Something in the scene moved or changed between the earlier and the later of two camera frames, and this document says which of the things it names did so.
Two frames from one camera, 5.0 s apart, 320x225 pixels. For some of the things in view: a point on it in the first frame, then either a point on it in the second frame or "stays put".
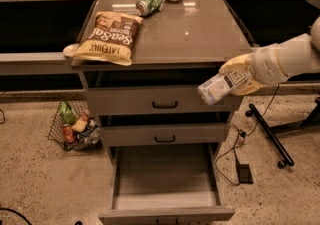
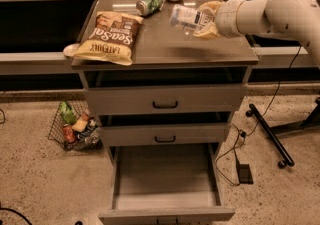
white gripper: (264, 65) -> (227, 19)
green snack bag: (67, 112) stays put
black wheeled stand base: (311, 120) stays put
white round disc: (69, 51) stays put
